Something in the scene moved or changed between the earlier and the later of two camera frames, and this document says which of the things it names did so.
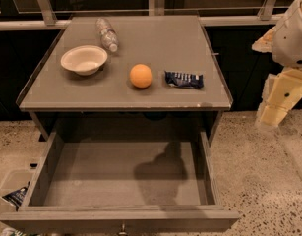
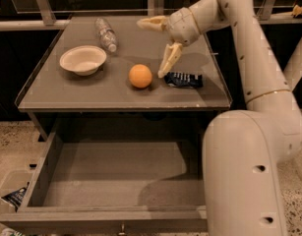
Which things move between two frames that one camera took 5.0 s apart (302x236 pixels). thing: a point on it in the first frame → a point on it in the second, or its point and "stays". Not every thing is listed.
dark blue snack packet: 183,80 stays
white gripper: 290,41 → 183,27
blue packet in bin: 16,197 stays
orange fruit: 141,76 stays
